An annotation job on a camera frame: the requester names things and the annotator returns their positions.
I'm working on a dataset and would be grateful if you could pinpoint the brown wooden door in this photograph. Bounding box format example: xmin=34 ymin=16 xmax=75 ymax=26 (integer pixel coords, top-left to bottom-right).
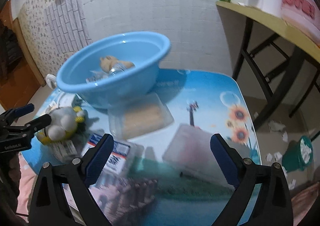
xmin=1 ymin=1 xmax=46 ymax=110

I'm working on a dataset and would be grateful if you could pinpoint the blue picture-printed folding table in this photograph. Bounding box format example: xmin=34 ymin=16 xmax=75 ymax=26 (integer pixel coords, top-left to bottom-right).
xmin=22 ymin=68 xmax=261 ymax=225

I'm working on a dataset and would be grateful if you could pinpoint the wooden desk with black legs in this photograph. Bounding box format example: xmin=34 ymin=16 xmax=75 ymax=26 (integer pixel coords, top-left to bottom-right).
xmin=216 ymin=1 xmax=319 ymax=129

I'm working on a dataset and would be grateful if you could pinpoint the tan plush bear toy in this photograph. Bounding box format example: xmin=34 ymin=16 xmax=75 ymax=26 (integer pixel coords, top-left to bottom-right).
xmin=100 ymin=55 xmax=135 ymax=73

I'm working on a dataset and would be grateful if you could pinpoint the blue plastic basin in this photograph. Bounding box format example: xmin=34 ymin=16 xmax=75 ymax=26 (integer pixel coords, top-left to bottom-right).
xmin=56 ymin=32 xmax=171 ymax=109

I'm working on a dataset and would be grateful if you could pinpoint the pink container with letters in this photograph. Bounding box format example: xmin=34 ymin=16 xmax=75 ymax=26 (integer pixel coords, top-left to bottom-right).
xmin=281 ymin=0 xmax=319 ymax=45

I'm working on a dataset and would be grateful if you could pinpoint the clear box of cotton swabs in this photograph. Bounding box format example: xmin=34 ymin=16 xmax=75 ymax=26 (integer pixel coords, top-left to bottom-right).
xmin=108 ymin=93 xmax=174 ymax=140

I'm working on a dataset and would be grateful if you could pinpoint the blue-labelled packet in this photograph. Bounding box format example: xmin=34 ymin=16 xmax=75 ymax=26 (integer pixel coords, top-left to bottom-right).
xmin=81 ymin=133 xmax=137 ymax=184

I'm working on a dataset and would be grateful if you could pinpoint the grey yellow plush toy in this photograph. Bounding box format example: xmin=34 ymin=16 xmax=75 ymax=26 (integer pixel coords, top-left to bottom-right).
xmin=36 ymin=106 xmax=87 ymax=145

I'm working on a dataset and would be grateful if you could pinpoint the green waste bin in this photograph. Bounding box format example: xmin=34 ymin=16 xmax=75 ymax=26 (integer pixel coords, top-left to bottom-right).
xmin=281 ymin=136 xmax=313 ymax=172

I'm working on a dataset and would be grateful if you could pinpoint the frosted plastic box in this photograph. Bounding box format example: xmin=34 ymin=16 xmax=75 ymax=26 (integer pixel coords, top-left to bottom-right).
xmin=162 ymin=124 xmax=230 ymax=187

